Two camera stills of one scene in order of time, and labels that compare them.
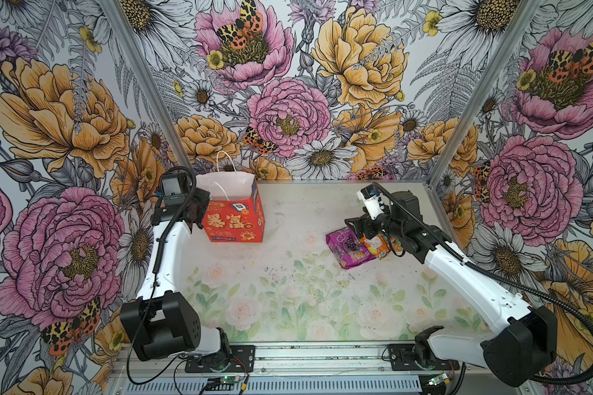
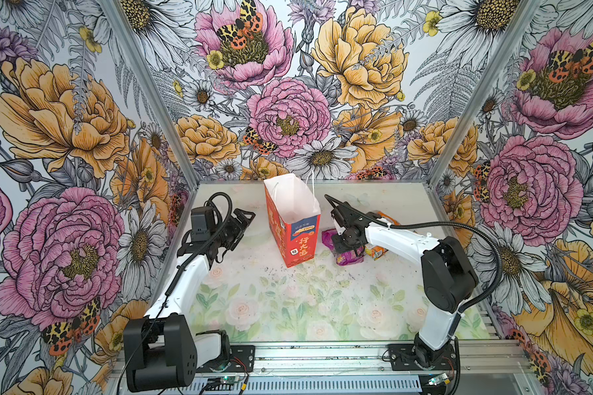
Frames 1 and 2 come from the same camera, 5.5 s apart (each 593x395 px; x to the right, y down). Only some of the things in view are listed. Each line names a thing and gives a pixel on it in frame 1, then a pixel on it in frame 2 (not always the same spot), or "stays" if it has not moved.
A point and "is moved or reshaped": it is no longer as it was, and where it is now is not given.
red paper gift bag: x=235 y=212 -> x=294 y=215
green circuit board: x=230 y=379 stays
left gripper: x=205 y=196 -> x=239 y=229
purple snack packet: x=347 y=248 is moved or reshaped
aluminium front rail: x=298 y=361 stays
